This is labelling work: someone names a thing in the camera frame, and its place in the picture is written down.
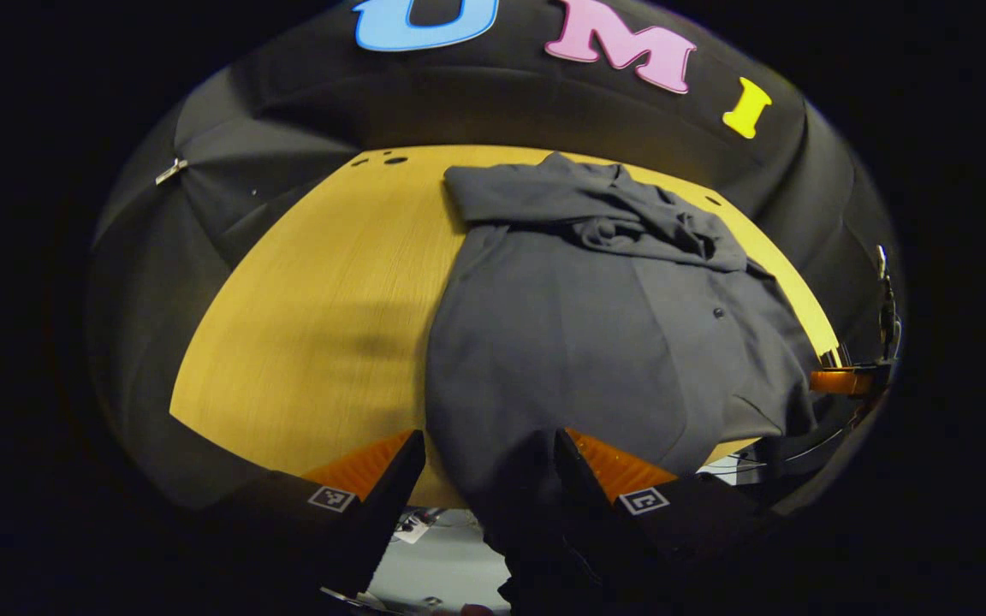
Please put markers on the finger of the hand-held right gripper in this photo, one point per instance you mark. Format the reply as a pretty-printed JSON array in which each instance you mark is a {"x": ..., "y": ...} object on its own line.
[{"x": 840, "y": 382}]

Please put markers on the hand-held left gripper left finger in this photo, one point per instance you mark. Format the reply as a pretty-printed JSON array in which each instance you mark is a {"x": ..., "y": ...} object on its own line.
[{"x": 390, "y": 513}]

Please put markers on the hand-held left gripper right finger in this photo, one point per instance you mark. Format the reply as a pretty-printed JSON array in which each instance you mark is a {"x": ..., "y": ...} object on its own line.
[{"x": 596, "y": 513}]

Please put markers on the grey button shirt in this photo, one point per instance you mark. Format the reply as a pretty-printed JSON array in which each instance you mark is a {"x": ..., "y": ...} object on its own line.
[{"x": 587, "y": 342}]

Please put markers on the white floor plug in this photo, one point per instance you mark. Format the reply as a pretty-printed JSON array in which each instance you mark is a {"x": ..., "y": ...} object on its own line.
[{"x": 412, "y": 529}]

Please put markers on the silver cloth clip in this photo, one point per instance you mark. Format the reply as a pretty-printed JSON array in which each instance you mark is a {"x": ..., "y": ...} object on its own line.
[{"x": 171, "y": 171}]

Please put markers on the black backdrop cloth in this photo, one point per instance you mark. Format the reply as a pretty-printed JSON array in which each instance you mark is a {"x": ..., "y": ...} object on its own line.
[{"x": 288, "y": 111}]

